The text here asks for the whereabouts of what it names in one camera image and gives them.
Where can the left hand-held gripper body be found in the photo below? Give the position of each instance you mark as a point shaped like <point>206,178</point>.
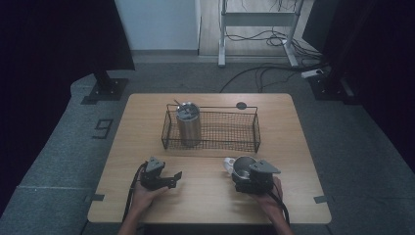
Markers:
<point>153,176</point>

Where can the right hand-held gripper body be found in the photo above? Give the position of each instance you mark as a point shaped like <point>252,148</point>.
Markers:
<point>261,178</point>

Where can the black stand base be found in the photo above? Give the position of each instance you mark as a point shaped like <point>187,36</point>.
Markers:
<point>329,86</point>
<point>107,88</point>

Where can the white power strip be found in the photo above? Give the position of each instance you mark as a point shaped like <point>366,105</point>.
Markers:
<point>311,73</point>

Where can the black curtain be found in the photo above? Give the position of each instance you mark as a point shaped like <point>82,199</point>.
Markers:
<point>58,39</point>
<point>375,49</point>

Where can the metal straw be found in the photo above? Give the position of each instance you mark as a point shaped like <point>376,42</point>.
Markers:
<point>180,105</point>

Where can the white mug with steel inside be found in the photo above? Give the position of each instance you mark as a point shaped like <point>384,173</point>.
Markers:
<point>239,166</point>

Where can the grey tape strip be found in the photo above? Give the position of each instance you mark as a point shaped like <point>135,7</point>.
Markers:
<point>320,199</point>
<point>95,197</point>

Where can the white desk frame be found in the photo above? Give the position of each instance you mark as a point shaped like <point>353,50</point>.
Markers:
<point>257,19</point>

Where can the person's left hand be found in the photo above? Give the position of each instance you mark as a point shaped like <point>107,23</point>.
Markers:
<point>143,199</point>

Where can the person's right hand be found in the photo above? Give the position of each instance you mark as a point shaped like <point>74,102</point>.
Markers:
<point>269,202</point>

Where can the stainless steel tumbler with lid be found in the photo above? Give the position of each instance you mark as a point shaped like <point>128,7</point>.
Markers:
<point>188,125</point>

